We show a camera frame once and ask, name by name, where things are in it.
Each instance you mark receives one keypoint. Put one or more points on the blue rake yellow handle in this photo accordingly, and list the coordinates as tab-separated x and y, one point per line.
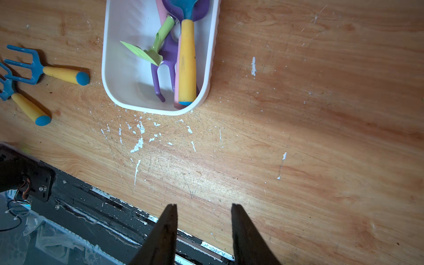
38	116
64	74

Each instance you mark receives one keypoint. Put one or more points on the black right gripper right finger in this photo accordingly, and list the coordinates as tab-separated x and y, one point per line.
249	246

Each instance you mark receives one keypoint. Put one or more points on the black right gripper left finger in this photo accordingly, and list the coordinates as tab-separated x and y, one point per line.
160	246

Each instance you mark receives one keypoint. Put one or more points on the purple rake pink handle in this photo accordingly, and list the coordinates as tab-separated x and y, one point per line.
169	51

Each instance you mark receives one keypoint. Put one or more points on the green rake wooden handle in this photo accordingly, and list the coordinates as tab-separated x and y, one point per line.
152	55

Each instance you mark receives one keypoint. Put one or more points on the white oval storage tray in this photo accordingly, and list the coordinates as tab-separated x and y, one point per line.
127	79

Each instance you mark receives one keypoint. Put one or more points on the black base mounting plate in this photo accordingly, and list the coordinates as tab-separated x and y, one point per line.
49	217

